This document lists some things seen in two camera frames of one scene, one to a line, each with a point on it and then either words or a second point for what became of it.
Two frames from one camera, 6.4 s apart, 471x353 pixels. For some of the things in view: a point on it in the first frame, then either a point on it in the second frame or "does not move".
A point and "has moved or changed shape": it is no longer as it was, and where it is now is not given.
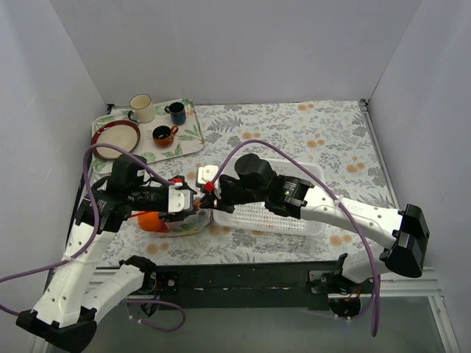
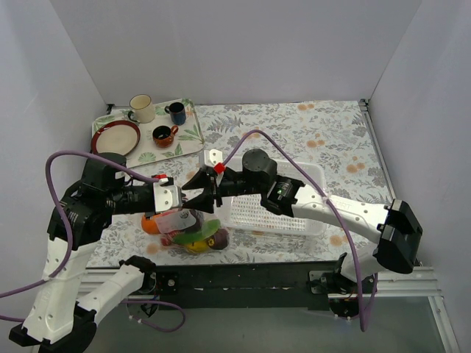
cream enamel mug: [143, 110] does not move
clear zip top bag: [192, 223] has moved or changed shape
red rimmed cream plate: [122, 134] does not move
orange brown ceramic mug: [163, 136] does not move
